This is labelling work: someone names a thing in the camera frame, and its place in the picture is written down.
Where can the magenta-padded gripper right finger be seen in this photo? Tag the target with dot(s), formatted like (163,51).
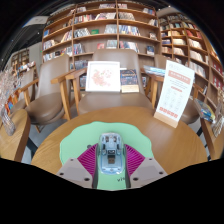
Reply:
(148,171)

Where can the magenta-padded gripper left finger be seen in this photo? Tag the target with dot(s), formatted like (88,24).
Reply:
(73,171)

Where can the transparent computer mouse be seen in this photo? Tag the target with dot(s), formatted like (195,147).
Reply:
(111,153)

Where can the green blob-shaped mouse pad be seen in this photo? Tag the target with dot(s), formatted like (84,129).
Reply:
(83,136)

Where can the round wooden side table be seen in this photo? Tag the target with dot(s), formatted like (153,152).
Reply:
(215,143)
(13,136)

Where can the stack of books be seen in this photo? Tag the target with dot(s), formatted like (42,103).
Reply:
(205,111)

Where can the white sign on wooden base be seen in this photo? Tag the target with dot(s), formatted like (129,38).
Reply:
(175,93)

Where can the dark-covered book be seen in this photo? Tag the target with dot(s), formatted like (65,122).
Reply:
(129,78)

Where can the white framed floral picture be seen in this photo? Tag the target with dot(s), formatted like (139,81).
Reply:
(102,76)

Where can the light blue book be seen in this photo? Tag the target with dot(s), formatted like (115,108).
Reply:
(155,70)

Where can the small distant bookshelf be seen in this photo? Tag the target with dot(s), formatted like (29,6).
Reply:
(20,59)

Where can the tall wooden bookshelf with books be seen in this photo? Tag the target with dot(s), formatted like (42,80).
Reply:
(190,46)

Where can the wide wooden bookshelf with books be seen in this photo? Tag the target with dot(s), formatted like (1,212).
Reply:
(100,30)

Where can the white hanging ceiling panel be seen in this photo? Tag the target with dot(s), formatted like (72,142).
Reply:
(36,21)

